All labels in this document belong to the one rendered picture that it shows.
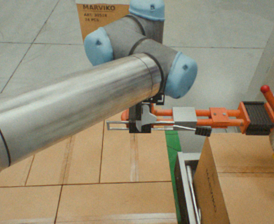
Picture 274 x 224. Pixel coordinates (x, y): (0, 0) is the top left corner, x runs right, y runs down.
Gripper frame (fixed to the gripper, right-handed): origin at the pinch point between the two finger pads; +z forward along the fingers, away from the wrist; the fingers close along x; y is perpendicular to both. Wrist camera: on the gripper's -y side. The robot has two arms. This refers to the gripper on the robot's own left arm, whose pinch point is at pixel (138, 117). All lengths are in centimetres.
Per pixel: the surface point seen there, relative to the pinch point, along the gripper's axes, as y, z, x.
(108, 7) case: -28, 29, 146
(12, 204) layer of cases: -65, 69, 3
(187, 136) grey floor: 41, 125, 95
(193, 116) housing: 16.4, -1.2, -0.6
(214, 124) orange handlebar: 22.8, 0.3, -2.3
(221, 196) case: 30.2, 31.4, -9.5
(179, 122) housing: 12.3, -0.7, -2.5
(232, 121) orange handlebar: 27.9, -0.5, -1.6
